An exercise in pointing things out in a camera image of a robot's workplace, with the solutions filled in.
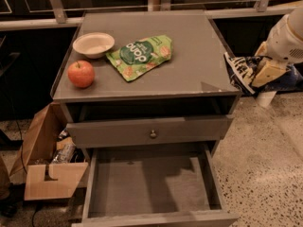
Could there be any brown cardboard box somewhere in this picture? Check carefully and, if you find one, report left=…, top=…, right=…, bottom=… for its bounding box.
left=9, top=103, right=89, bottom=201

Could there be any open grey middle drawer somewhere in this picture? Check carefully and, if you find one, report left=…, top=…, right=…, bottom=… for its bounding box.
left=72, top=143, right=239, bottom=227

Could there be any green snack bag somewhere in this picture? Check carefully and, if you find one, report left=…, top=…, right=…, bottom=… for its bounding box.
left=106, top=35, right=172, bottom=82

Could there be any white slanted pole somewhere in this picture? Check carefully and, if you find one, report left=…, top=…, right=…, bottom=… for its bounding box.
left=256, top=91, right=276, bottom=108

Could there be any blue chip bag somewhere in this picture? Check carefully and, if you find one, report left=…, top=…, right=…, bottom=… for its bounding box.
left=223, top=52, right=303, bottom=96

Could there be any grey top drawer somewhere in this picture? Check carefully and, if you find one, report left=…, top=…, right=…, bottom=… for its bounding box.
left=67, top=115, right=233, bottom=148

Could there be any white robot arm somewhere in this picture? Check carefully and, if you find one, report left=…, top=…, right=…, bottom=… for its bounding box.
left=252, top=6, right=303, bottom=88

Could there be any red apple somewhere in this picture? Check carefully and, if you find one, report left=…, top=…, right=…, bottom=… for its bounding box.
left=67, top=61, right=95, bottom=88

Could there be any round metal drawer knob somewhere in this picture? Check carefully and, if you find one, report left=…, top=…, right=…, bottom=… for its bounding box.
left=150, top=130, right=157, bottom=139

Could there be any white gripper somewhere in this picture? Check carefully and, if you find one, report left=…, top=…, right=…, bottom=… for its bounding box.
left=252, top=13, right=303, bottom=88

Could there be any grey drawer cabinet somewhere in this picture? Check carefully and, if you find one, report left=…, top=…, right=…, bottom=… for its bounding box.
left=50, top=9, right=252, bottom=158

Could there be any metal railing frame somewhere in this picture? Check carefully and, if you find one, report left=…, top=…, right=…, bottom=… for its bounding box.
left=0, top=0, right=302, bottom=30

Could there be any white paper bowl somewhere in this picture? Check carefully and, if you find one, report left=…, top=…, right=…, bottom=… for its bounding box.
left=73, top=32, right=115, bottom=59

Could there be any clutter inside cardboard box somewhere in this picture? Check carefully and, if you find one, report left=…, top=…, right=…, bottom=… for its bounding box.
left=51, top=129, right=84, bottom=164

